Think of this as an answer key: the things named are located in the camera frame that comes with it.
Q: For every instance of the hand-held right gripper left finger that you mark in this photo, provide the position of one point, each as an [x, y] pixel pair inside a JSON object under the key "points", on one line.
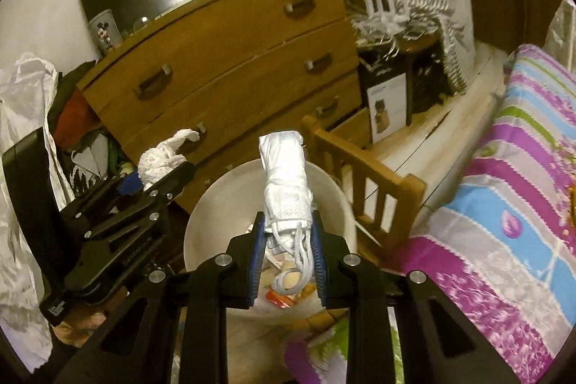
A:
{"points": [[254, 258]]}

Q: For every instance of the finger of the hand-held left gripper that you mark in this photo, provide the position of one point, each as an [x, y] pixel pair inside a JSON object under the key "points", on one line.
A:
{"points": [[175, 179], [130, 187]]}

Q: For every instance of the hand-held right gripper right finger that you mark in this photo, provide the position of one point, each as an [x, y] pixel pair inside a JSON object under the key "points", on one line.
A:
{"points": [[318, 262]]}

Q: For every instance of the white tissue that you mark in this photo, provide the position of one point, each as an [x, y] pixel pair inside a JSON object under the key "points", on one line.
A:
{"points": [[157, 161]]}

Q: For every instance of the white bucket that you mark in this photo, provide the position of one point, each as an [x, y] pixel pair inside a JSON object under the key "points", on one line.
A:
{"points": [[216, 204]]}

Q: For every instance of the orange snack wrapper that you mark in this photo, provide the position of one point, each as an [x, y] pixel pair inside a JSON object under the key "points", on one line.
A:
{"points": [[276, 298]]}

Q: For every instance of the pile of clothes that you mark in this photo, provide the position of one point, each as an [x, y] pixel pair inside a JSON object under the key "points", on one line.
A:
{"points": [[72, 118]]}

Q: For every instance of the small wooden chair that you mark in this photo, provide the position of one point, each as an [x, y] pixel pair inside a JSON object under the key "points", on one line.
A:
{"points": [[405, 190]]}

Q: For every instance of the wooden dresser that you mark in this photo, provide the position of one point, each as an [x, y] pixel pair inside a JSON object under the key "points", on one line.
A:
{"points": [[234, 64]]}

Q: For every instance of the white lace cloth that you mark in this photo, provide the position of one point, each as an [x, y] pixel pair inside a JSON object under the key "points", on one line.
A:
{"points": [[22, 105]]}

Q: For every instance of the cartoon print cup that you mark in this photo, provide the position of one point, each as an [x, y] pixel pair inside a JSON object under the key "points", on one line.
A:
{"points": [[104, 33]]}

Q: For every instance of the white product box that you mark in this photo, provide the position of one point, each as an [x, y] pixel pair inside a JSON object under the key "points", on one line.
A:
{"points": [[387, 109]]}

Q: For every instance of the floral striped bedsheet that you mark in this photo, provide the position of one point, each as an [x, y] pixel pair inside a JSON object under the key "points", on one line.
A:
{"points": [[495, 195]]}

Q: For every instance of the white router with antennas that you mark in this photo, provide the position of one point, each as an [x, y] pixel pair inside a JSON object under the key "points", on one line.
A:
{"points": [[382, 8]]}

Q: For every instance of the silver wrapped bundle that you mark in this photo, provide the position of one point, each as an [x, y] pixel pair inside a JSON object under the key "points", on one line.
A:
{"points": [[562, 28]]}

